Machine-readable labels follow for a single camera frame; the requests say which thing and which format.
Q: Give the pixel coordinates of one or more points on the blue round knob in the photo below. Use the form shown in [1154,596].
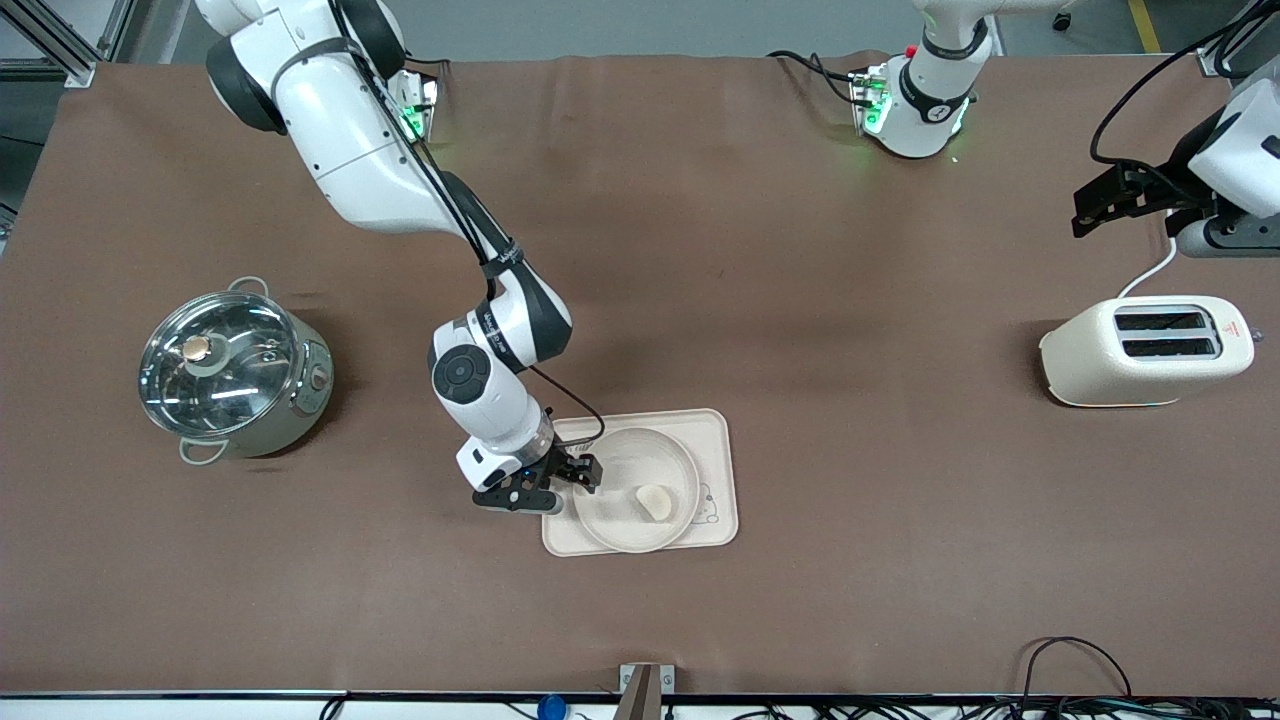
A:
[551,708]

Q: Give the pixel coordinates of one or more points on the cream rabbit print tray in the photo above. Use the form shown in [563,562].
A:
[715,470]

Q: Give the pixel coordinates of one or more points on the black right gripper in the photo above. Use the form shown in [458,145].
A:
[561,462]

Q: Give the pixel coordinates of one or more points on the cream two-slot toaster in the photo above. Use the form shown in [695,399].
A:
[1140,355]

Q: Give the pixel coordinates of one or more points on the grey metal bracket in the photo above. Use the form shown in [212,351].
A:
[645,690]

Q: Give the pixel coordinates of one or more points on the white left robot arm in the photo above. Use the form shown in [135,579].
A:
[930,105]

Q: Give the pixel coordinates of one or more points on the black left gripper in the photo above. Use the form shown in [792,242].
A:
[1166,183]

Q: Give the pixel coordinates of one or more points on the black caster wheel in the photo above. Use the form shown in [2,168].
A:
[1062,20]

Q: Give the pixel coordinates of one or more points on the pale green electric cooking pot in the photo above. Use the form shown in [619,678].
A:
[300,400]

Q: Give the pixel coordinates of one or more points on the round cream plate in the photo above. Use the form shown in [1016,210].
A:
[625,470]

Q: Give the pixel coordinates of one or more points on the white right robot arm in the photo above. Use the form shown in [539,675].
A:
[350,140]

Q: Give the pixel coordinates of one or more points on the aluminium frame profile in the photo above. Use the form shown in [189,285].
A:
[1215,55]
[60,40]

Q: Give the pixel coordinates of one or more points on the glass pot lid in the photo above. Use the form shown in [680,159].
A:
[218,362]

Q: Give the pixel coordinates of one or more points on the pale steamed bun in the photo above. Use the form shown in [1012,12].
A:
[655,502]

